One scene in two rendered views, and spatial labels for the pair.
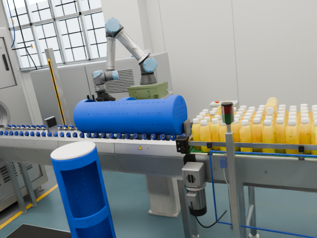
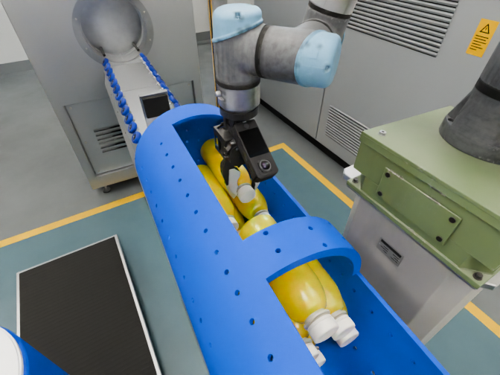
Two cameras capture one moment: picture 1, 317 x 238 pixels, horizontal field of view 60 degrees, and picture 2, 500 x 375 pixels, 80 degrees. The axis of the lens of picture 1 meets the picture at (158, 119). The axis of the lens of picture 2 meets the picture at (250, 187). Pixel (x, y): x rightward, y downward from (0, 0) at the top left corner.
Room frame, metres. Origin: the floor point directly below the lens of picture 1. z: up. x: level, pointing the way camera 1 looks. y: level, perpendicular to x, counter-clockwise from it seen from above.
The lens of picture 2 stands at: (1.87, 0.13, 1.55)
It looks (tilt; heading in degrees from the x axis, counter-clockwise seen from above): 43 degrees down; 35
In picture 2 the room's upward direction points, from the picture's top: straight up
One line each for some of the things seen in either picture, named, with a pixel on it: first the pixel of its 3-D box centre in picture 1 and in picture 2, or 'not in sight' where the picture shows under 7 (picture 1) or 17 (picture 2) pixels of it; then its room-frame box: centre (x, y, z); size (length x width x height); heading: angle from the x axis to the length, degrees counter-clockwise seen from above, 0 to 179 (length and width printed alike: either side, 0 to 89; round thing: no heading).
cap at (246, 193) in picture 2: not in sight; (246, 194); (2.26, 0.40, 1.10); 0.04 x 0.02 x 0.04; 154
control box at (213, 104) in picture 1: (224, 108); not in sight; (2.04, -0.51, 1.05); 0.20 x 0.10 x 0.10; 62
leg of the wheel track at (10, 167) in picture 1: (16, 187); not in sight; (2.77, 1.64, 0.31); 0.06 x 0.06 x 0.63; 62
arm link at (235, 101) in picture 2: (100, 87); (236, 94); (2.27, 0.43, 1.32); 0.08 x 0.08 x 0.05
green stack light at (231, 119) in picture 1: (228, 116); not in sight; (1.38, -0.36, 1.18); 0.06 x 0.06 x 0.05
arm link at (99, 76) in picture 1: (99, 77); (239, 47); (2.27, 0.42, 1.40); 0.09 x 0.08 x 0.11; 101
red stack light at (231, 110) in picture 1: (227, 108); not in sight; (1.38, -0.36, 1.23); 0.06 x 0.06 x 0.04
